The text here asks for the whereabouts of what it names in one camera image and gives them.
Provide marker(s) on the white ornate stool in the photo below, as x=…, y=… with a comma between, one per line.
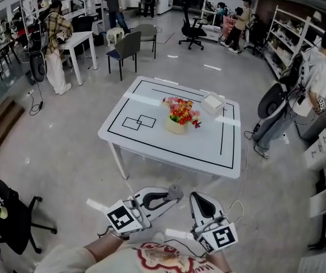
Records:
x=114, y=32

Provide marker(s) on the grey armchair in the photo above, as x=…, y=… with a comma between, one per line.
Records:
x=147, y=33

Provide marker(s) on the black office chair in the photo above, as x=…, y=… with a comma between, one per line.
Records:
x=191, y=24
x=256, y=33

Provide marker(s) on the black swivel chair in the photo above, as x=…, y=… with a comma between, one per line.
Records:
x=18, y=223

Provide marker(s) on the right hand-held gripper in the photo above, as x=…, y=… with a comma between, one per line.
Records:
x=222, y=237

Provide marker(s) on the white slatted panel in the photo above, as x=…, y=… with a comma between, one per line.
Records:
x=322, y=262

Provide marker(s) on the white shelving unit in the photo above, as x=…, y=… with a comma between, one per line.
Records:
x=66, y=1
x=288, y=38

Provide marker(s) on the pink armchair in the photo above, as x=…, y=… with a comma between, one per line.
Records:
x=228, y=24

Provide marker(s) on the white rectangular box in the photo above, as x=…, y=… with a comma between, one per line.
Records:
x=212, y=104

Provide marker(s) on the grey knitted cloth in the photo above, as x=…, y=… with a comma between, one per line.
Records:
x=175, y=192

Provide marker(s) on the person's white printed shirt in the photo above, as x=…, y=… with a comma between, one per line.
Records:
x=109, y=263

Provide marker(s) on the grey chair with blue seat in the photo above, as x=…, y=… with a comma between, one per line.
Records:
x=129, y=44

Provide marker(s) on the white drawer cabinet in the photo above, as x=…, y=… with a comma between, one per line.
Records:
x=319, y=149

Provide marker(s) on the flower bouquet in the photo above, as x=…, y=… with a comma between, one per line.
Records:
x=175, y=127

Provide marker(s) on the white power strip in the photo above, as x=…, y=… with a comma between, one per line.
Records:
x=285, y=138

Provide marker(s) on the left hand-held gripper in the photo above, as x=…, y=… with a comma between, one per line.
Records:
x=123, y=218

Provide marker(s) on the person's right forearm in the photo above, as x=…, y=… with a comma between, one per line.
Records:
x=218, y=262

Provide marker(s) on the person's white clog shoe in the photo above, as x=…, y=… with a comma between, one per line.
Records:
x=158, y=237

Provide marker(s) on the person's left forearm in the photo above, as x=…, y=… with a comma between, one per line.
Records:
x=103, y=247

